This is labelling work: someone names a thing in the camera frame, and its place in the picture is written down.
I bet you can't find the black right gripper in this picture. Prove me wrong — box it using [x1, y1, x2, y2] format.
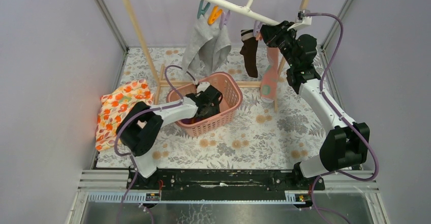
[258, 22, 297, 68]

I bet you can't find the pink plastic laundry basket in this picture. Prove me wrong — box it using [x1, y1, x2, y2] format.
[175, 72, 243, 137]

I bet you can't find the wooden drying rack frame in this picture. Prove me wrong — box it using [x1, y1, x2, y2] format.
[122, 0, 309, 104]

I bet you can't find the white plastic clip hanger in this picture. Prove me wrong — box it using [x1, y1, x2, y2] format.
[203, 0, 280, 25]

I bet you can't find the purple striped sock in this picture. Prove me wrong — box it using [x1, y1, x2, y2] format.
[181, 117, 202, 124]

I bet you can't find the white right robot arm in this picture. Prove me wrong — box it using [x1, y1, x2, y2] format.
[260, 21, 370, 189]

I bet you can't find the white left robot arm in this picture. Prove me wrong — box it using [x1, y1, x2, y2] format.
[115, 82, 223, 189]

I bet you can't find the pink hanging sock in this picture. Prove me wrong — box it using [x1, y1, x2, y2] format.
[260, 47, 279, 103]

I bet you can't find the purple clothespin middle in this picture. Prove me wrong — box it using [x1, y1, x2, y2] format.
[253, 20, 263, 37]

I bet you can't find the purple clothespin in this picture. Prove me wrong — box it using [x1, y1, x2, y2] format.
[219, 11, 231, 29]
[253, 20, 263, 37]

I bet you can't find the dark brown hanging sock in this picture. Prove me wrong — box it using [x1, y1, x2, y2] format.
[240, 29, 258, 78]

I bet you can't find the grey hanging towel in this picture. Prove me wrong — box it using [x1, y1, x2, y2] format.
[181, 14, 232, 75]

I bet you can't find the floral patterned table mat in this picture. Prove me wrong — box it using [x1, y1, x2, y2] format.
[96, 48, 325, 169]

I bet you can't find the purple clothespin left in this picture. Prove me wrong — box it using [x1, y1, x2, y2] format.
[219, 11, 231, 29]

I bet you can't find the orange clothespin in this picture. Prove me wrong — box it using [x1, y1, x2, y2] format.
[207, 6, 223, 25]

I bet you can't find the teal clothespin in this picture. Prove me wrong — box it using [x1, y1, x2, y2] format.
[197, 0, 211, 19]

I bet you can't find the orange floral cloth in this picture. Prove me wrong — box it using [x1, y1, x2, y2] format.
[95, 79, 153, 151]

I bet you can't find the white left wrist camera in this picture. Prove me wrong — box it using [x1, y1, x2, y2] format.
[196, 81, 210, 93]

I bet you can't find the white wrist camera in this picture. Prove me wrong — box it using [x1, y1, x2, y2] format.
[196, 81, 210, 93]
[288, 9, 312, 31]

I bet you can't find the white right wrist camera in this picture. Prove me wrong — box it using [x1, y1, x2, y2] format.
[288, 9, 312, 31]

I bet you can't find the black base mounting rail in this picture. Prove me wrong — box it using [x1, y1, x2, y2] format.
[127, 169, 325, 195]

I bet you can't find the grey slotted cable duct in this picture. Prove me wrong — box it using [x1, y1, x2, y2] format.
[87, 190, 309, 205]

